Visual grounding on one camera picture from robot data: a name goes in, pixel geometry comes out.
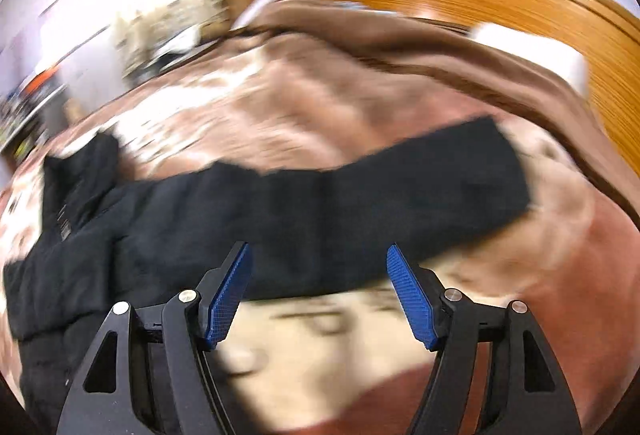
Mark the black padded jacket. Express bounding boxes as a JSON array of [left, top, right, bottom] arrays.
[[3, 118, 529, 434]]

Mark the brown patterned plush blanket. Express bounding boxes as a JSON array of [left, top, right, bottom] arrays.
[[1, 0, 639, 434]]

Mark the cluttered grey shelf desk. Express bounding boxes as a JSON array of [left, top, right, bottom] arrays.
[[1, 65, 70, 172]]

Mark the white pillow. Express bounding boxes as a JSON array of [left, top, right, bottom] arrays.
[[469, 22, 590, 97]]

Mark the wooden headboard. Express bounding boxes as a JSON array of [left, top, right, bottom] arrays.
[[340, 0, 640, 169]]

